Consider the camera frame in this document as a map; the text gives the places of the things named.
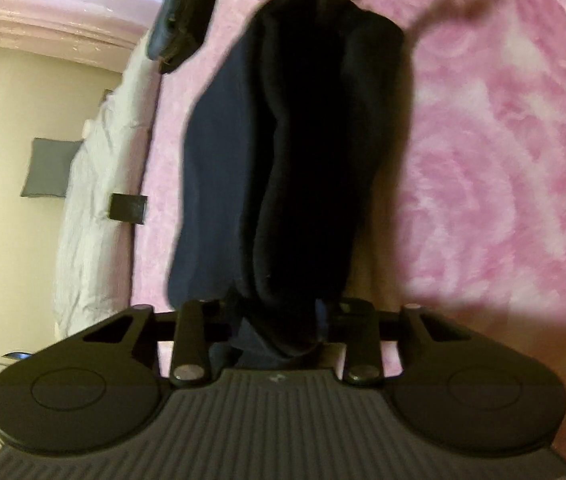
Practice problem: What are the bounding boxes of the stack of folded clothes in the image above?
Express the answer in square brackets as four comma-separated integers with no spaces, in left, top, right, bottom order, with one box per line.
[146,0,217,74]

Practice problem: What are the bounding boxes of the grey striped duvet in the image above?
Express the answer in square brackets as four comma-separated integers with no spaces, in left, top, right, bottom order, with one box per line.
[53,34,161,339]

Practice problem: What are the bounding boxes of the dark navy trousers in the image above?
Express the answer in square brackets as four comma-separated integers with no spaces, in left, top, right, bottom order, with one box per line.
[167,0,403,369]

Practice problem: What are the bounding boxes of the grey pillow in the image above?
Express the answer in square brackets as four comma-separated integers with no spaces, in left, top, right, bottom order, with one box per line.
[21,138,82,198]

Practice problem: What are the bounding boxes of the pink rose blanket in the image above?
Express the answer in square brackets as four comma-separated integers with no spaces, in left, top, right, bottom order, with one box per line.
[130,0,566,461]

